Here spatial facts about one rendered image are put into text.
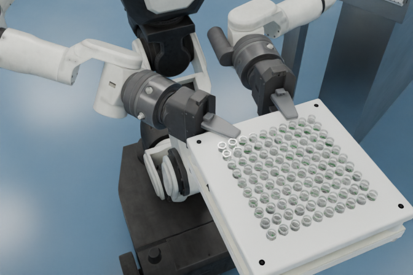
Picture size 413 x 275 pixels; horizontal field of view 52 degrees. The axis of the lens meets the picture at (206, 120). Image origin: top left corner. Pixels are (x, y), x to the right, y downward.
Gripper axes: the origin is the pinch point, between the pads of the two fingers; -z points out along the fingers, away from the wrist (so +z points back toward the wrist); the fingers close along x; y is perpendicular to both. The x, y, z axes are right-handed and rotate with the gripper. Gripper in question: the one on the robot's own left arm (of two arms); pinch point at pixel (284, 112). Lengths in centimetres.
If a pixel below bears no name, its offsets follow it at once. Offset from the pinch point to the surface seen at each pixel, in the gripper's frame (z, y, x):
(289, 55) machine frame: 69, -35, 44
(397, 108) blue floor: 85, -110, 103
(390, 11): 52, -58, 19
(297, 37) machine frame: 67, -36, 35
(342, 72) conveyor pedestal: 69, -59, 57
